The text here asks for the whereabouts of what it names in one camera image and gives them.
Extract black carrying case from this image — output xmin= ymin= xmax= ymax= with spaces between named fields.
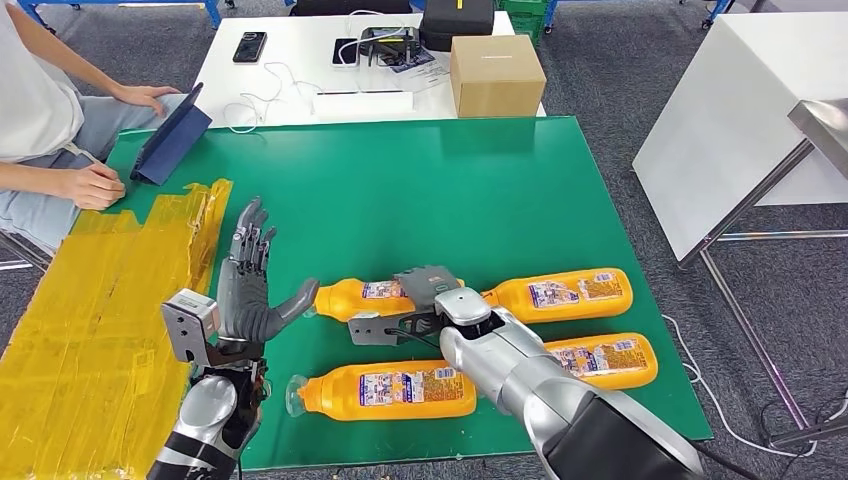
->
xmin=418 ymin=0 xmax=497 ymax=53

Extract black controller device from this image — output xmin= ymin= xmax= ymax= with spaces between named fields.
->
xmin=357 ymin=26 xmax=423 ymax=68

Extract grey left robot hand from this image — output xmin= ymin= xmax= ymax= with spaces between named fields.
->
xmin=216 ymin=196 xmax=321 ymax=344

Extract person's left hand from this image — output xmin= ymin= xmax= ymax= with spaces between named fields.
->
xmin=111 ymin=84 xmax=181 ymax=118

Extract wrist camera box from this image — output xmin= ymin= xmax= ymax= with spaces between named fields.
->
xmin=347 ymin=311 xmax=442 ymax=347
xmin=161 ymin=288 xmax=221 ymax=364

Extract thin white cable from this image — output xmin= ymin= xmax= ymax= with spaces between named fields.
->
xmin=221 ymin=61 xmax=326 ymax=136

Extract blue metal rack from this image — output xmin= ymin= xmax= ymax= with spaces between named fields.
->
xmin=14 ymin=0 xmax=223 ymax=31

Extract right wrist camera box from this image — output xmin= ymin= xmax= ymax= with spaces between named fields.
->
xmin=347 ymin=311 xmax=442 ymax=347

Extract metal chair legs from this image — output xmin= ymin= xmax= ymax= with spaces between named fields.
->
xmin=0 ymin=231 xmax=53 ymax=274

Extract green plastic crate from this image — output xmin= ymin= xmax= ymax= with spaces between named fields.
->
xmin=496 ymin=0 xmax=551 ymax=48

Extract steel table top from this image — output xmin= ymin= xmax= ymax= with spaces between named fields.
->
xmin=786 ymin=97 xmax=848 ymax=183

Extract printed paper leaflet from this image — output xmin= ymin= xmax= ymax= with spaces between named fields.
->
xmin=387 ymin=50 xmax=453 ymax=93

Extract person's right hand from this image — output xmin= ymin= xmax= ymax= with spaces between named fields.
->
xmin=62 ymin=162 xmax=127 ymax=213

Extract cardboard box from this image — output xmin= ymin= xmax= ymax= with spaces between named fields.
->
xmin=449 ymin=34 xmax=548 ymax=119

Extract large white table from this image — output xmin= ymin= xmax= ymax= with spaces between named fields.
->
xmin=631 ymin=11 xmax=848 ymax=263

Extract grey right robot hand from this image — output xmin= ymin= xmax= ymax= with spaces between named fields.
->
xmin=393 ymin=265 xmax=465 ymax=313

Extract tablet in dark blue case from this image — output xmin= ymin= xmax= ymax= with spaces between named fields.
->
xmin=129 ymin=82 xmax=213 ymax=187

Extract black floor cable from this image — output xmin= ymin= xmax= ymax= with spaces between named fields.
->
xmin=758 ymin=390 xmax=848 ymax=458

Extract person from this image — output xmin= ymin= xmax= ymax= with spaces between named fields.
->
xmin=0 ymin=0 xmax=190 ymax=260

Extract green table mat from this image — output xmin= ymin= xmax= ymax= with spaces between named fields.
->
xmin=99 ymin=116 xmax=715 ymax=472

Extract white floor cable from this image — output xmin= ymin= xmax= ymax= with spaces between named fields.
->
xmin=661 ymin=314 xmax=848 ymax=460

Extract metal table frame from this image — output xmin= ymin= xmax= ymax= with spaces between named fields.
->
xmin=675 ymin=142 xmax=848 ymax=452

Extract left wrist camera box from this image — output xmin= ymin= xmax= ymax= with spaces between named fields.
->
xmin=161 ymin=288 xmax=221 ymax=364

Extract black smartphone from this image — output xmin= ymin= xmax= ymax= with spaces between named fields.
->
xmin=231 ymin=31 xmax=268 ymax=64
xmin=331 ymin=37 xmax=361 ymax=68

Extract orange detergent bottle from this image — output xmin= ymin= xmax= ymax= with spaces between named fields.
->
xmin=480 ymin=267 xmax=635 ymax=325
xmin=284 ymin=359 xmax=478 ymax=423
xmin=304 ymin=278 xmax=488 ymax=324
xmin=543 ymin=332 xmax=660 ymax=391

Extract white charging cable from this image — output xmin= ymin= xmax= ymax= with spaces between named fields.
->
xmin=336 ymin=8 xmax=407 ymax=66

